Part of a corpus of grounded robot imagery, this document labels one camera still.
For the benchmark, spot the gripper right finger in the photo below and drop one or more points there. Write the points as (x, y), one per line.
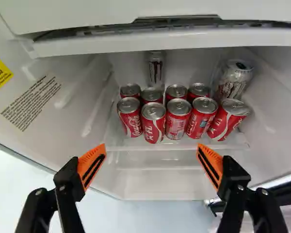
(232, 177)

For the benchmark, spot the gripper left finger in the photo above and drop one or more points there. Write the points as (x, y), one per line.
(70, 177)

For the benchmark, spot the white fridge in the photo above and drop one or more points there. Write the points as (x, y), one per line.
(63, 97)

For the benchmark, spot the tall white drink can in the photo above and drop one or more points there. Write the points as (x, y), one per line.
(234, 78)
(155, 69)

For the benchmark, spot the red soda can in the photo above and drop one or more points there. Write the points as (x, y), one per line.
(152, 94)
(153, 122)
(176, 91)
(198, 89)
(177, 119)
(226, 120)
(130, 90)
(130, 116)
(200, 117)

